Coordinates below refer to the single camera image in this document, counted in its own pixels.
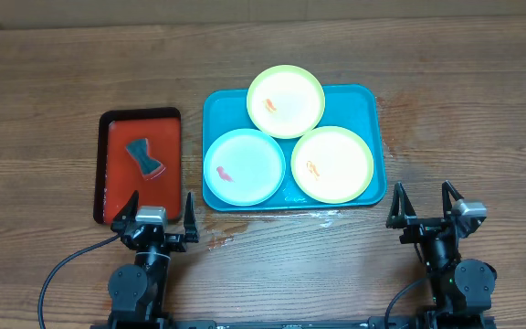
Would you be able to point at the black tray with red liquid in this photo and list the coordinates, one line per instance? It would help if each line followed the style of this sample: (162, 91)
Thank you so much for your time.
(118, 176)

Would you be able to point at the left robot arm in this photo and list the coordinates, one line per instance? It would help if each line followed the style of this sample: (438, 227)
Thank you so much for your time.
(137, 289)

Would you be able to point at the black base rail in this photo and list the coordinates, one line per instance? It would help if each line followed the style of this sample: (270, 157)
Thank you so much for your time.
(374, 322)

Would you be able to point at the yellow-green plate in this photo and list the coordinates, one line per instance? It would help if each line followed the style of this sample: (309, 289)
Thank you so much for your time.
(332, 165)
(285, 101)

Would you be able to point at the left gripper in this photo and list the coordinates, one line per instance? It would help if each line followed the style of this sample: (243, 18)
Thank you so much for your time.
(191, 229)

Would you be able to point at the light blue plate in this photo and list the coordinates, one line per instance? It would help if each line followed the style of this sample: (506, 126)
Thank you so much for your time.
(244, 167)

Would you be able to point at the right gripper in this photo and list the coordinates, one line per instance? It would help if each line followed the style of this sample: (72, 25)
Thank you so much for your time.
(423, 229)

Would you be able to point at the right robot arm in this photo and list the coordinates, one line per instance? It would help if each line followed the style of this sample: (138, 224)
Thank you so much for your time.
(461, 289)

